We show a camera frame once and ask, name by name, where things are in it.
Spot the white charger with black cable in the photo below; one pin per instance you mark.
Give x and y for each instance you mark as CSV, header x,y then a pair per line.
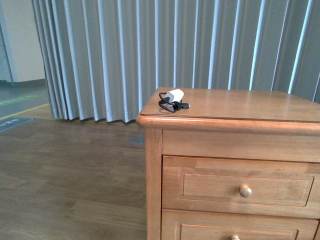
x,y
172,101

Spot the wooden drawer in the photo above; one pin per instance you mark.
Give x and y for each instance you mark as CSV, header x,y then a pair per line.
x,y
242,186
196,225

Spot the grey metal floor outlet plate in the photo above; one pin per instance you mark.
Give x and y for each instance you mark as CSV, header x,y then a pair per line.
x,y
137,140

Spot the grey pleated curtain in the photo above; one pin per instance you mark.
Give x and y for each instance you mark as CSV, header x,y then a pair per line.
x,y
103,59

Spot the wooden nightstand cabinet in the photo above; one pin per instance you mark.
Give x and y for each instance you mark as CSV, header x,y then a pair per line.
x,y
226,124

